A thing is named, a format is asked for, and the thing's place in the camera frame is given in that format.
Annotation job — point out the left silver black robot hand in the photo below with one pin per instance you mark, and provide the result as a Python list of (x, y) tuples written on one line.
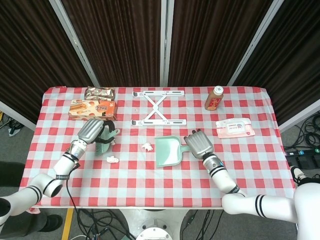
[(91, 131)]

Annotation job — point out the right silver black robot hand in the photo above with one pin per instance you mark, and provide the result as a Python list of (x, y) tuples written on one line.
[(200, 145)]

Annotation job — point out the green plastic hand brush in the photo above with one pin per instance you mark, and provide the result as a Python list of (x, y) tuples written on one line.
[(101, 148)]

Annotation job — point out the green plastic dustpan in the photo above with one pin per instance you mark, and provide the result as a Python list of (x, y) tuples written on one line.
[(166, 152)]

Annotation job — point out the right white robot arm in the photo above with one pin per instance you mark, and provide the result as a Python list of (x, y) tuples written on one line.
[(225, 180)]

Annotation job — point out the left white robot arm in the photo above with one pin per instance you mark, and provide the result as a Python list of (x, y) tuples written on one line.
[(63, 166)]

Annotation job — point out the white folding laptop stand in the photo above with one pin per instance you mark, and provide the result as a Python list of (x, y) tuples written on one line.
[(155, 107)]

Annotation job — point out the orange snack cake box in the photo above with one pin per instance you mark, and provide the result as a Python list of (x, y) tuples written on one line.
[(92, 110)]

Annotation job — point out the pink wet wipes pack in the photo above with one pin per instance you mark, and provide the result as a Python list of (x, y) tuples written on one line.
[(235, 128)]

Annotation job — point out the brown foil snack packet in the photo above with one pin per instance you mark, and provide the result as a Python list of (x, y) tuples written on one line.
[(100, 93)]

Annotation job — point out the brown juice bottle white cap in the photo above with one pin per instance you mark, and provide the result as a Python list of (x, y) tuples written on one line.
[(213, 101)]

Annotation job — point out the red white checkered tablecloth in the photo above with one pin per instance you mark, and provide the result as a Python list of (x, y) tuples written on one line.
[(150, 185)]

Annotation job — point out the dark brown partition panel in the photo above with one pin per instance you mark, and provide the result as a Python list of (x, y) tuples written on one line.
[(295, 50), (30, 50), (207, 37), (120, 37)]

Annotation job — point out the black shoe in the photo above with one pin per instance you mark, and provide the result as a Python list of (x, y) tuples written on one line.
[(52, 222)]

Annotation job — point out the black power strip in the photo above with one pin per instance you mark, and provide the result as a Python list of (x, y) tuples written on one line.
[(300, 152)]

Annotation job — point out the white black sneaker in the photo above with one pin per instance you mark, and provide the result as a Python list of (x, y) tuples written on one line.
[(297, 173)]

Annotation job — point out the grey trouser leg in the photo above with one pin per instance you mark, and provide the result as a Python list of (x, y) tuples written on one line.
[(30, 225)]

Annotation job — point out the black trouser leg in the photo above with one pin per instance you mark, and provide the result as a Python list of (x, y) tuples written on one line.
[(311, 180)]

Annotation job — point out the grey metal partition rail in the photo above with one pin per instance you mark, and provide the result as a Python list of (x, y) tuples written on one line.
[(300, 116), (17, 116)]

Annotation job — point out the white pedestal base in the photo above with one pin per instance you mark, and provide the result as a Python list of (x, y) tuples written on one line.
[(155, 217)]

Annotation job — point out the grey metal partition post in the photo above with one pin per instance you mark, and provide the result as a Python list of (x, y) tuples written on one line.
[(166, 37), (73, 37), (258, 37)]

